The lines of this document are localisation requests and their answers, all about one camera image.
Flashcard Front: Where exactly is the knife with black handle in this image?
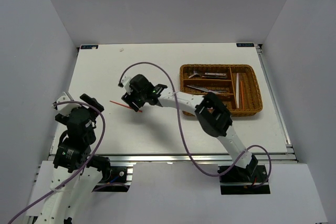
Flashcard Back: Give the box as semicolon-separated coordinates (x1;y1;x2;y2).
207;90;229;94

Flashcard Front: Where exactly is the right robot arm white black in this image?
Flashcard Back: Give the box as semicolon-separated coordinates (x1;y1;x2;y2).
118;74;258;182

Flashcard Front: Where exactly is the blue label left corner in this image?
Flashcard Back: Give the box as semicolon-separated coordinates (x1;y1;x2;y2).
80;45;99;50

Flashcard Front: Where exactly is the fork with black handle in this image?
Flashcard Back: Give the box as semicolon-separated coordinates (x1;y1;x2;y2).
188;74;227;79

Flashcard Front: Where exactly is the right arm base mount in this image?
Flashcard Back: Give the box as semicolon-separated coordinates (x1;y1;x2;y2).
219;165;271;195

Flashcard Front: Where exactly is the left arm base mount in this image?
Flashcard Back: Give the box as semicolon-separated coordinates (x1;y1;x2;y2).
80;156;129;192

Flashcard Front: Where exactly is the orange chopstick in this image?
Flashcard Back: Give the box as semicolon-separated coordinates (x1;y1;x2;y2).
109;100;143;113
240;81;245;110

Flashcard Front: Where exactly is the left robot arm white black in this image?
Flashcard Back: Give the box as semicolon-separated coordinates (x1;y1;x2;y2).
36;93;111;223

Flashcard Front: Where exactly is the woven wicker cutlery tray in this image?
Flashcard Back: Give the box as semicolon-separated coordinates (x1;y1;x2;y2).
180;64;263;117

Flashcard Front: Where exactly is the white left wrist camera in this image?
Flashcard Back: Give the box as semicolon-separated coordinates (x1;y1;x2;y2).
52;91;78;115

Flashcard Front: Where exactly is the knife with pink handle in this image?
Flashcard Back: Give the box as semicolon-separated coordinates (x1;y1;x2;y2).
187;85;210;92

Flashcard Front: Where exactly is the aluminium rail front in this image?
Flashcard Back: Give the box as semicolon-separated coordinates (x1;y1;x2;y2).
107;153;297;162

